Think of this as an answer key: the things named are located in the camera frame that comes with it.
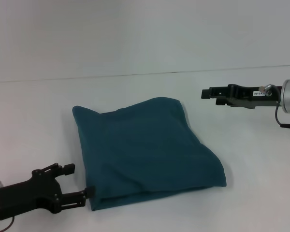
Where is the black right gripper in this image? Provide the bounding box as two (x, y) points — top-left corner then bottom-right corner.
(201, 84), (283, 109)

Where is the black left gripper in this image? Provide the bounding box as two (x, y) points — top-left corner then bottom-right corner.
(0, 163), (96, 215)

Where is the blue shirt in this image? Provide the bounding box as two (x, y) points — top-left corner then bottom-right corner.
(72, 96), (227, 212)

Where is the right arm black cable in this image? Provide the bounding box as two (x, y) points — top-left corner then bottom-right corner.
(259, 84), (290, 129)

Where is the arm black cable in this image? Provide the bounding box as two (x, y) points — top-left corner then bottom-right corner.
(259, 84), (290, 129)
(0, 180), (15, 232)

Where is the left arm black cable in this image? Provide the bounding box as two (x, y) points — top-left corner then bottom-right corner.
(0, 180), (15, 232)

